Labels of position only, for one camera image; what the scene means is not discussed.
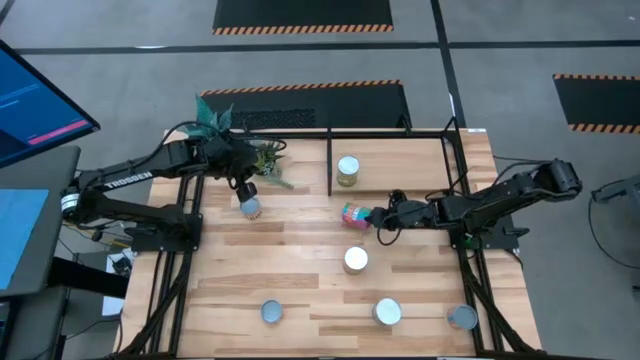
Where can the pink soup tin can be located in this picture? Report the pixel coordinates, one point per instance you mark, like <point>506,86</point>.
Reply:
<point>355,216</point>

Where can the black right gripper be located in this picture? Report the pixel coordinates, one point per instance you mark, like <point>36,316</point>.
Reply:
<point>410,214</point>

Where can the snake plant in white pot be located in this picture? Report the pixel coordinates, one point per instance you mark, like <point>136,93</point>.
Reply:
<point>207,120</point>

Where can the light blue flat sheet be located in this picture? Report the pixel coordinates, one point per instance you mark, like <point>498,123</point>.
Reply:
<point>17,235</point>

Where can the black desk foot bar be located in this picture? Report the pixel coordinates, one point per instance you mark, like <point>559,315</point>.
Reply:
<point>87,277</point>

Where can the large black computer monitor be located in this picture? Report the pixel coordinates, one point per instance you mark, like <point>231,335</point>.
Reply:
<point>35,105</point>

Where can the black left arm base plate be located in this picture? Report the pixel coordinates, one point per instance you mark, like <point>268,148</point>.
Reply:
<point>165,237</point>

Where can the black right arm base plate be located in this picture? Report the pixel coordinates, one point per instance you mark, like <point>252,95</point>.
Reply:
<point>500,235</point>

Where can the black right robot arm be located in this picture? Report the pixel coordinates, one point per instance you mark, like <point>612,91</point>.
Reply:
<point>500,197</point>

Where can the grey side desk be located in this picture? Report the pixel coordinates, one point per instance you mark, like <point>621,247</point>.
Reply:
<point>60,210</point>

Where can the black aluminium table frame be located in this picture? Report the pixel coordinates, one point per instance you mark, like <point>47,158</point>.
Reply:
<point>305,134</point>

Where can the white paper sheet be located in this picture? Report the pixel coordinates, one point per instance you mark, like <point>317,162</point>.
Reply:
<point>112,306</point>

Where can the black hazard-striped floor mat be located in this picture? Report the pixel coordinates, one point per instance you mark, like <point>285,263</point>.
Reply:
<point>300,100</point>
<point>597,102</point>
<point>302,15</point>

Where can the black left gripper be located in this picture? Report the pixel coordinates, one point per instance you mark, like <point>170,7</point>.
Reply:
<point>235,157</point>

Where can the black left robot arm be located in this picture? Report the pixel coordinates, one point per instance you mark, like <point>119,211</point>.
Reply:
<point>150,167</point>

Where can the grey chair base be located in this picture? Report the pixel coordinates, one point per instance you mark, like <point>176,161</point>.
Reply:
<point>617,189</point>

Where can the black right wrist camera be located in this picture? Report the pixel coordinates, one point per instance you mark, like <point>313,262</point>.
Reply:
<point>397,196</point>

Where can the succulent plant in dark pot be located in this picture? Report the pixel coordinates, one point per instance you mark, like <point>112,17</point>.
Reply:
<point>267,157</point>

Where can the black power adapter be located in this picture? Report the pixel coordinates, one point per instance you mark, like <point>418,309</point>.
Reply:
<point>122,265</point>

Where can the orange green beans tin can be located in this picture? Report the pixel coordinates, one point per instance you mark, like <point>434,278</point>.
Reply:
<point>355,260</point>

